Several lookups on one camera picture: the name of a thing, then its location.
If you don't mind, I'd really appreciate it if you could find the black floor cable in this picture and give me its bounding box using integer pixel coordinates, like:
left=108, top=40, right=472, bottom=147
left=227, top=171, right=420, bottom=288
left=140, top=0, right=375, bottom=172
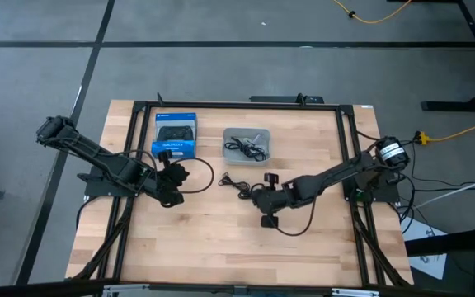
left=402, top=179, right=475, bottom=195

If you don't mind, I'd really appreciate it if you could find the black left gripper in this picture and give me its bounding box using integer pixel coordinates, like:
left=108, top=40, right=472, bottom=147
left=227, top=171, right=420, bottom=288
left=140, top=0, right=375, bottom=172
left=154, top=150, right=191, bottom=195

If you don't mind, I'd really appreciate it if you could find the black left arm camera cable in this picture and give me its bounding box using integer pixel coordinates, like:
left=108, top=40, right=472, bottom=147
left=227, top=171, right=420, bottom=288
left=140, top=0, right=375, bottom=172
left=171, top=156, right=216, bottom=195

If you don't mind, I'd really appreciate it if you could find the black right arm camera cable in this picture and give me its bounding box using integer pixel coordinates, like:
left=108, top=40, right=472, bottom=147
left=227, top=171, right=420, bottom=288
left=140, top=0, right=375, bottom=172
left=272, top=193, right=319, bottom=238

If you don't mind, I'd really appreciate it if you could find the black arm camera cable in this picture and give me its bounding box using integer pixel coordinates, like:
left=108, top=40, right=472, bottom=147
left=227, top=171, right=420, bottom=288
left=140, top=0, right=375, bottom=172
left=171, top=156, right=216, bottom=195
left=272, top=193, right=319, bottom=238

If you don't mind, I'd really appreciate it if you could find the white paper sheet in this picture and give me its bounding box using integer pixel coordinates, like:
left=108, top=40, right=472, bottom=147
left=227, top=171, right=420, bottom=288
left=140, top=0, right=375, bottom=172
left=400, top=216, right=449, bottom=281

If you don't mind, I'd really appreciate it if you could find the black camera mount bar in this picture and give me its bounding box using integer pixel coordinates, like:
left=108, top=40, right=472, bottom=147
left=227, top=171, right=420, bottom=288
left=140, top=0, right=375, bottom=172
left=248, top=92, right=325, bottom=105

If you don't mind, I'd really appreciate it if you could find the silver metal bracket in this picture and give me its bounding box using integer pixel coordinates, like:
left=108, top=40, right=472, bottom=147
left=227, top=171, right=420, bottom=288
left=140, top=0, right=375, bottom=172
left=331, top=287, right=381, bottom=297
left=101, top=283, right=150, bottom=297

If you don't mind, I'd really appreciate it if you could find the yellow extension cable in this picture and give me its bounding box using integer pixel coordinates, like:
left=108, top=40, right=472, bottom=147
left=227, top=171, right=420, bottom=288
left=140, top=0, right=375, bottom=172
left=429, top=115, right=475, bottom=142
left=332, top=0, right=414, bottom=25

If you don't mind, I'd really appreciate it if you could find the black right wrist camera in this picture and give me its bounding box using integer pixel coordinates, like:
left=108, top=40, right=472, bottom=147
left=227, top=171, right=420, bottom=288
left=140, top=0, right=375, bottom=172
left=261, top=214, right=280, bottom=229

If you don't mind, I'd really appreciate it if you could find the black aluminium table frame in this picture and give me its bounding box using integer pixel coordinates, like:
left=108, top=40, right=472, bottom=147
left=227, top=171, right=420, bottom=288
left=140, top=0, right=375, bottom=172
left=70, top=92, right=414, bottom=290

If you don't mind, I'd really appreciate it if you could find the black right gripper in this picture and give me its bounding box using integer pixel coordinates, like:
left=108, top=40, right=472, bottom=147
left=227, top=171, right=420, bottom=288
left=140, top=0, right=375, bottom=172
left=251, top=172, right=290, bottom=217

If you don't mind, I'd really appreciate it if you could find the white floor cable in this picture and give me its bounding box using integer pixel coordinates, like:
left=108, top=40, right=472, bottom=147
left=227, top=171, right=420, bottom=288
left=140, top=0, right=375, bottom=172
left=412, top=169, right=475, bottom=210

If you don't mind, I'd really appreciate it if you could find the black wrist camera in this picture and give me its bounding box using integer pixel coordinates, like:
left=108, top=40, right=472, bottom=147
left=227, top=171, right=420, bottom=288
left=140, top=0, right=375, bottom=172
left=161, top=191, right=186, bottom=209
left=261, top=214, right=280, bottom=229

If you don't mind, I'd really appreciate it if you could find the black metal stand frame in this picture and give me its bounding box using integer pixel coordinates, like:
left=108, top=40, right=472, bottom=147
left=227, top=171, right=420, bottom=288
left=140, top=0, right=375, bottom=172
left=388, top=0, right=475, bottom=113

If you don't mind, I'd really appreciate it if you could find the grey plastic bin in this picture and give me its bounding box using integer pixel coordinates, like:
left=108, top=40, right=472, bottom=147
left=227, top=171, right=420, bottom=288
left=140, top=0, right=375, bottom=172
left=222, top=127, right=272, bottom=167

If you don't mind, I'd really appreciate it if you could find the blue game controller box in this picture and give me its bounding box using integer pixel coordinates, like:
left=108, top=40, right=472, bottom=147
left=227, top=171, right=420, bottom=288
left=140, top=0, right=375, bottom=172
left=150, top=111, right=198, bottom=160

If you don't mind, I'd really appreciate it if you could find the yellow power plug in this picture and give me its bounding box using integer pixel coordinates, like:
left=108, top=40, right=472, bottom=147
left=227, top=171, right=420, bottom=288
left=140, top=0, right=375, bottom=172
left=412, top=130, right=433, bottom=146

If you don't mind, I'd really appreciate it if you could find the black long USB-C cable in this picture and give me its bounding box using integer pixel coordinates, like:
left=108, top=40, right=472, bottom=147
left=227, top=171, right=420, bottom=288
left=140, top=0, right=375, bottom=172
left=241, top=142, right=268, bottom=163

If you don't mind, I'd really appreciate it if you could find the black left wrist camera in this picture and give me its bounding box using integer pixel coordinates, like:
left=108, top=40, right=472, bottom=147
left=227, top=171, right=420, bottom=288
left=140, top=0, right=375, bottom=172
left=161, top=191, right=186, bottom=209

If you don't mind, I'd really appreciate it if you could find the black loosely USB-C cable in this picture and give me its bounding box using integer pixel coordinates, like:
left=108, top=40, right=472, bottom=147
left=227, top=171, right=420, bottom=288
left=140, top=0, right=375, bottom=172
left=218, top=172, right=259, bottom=200

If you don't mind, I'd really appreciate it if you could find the black furniture bar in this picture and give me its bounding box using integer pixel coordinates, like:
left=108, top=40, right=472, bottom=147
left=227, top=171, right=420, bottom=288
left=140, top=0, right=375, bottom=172
left=404, top=224, right=475, bottom=257

